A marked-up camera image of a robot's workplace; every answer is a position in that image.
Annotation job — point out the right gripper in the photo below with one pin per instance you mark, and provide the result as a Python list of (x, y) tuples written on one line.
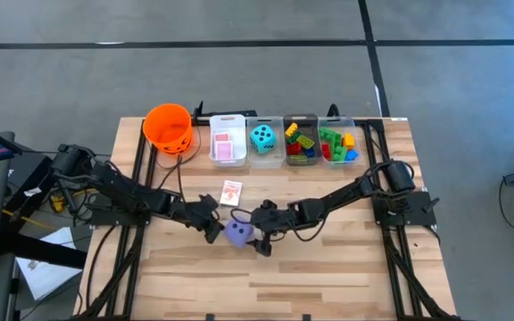
[(275, 218)]

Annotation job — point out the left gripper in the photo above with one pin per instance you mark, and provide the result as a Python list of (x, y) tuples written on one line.
[(194, 214)]

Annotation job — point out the purple foam die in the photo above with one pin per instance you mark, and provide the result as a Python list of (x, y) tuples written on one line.
[(238, 234)]

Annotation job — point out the clear-wrapped playing card deck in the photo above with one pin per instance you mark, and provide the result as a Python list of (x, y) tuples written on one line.
[(231, 193)]

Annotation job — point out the pink playing card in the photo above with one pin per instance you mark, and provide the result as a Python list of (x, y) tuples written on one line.
[(224, 150)]

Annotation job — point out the lime toy block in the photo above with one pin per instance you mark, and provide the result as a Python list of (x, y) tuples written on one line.
[(298, 159), (305, 142)]

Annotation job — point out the blue toy block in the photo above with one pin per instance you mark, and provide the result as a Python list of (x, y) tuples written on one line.
[(351, 155), (309, 152)]

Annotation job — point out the teal foam die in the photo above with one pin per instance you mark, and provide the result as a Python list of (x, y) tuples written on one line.
[(262, 139)]

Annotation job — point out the small red toy block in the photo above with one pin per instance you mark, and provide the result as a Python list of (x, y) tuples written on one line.
[(326, 151)]

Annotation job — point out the yellow toy block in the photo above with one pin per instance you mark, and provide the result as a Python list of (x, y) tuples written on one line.
[(291, 130), (349, 141)]

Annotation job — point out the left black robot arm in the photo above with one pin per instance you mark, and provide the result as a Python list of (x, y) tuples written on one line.
[(123, 189)]

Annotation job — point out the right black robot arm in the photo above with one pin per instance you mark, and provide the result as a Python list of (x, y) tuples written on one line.
[(342, 196)]

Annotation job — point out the white plastic bin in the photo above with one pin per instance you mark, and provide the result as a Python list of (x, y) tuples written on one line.
[(238, 134)]

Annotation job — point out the orange pumpkin bucket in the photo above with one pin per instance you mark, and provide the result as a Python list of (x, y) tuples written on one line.
[(168, 127)]

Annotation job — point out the clear plastic bin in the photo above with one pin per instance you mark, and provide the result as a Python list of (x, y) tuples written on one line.
[(279, 125), (355, 127)]

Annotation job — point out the grey plastic bin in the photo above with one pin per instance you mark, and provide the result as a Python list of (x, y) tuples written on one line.
[(312, 122)]

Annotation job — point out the white paper sheets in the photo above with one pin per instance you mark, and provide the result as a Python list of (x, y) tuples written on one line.
[(43, 272)]

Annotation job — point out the black equipment stand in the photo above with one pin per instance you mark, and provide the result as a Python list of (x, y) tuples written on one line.
[(38, 171)]

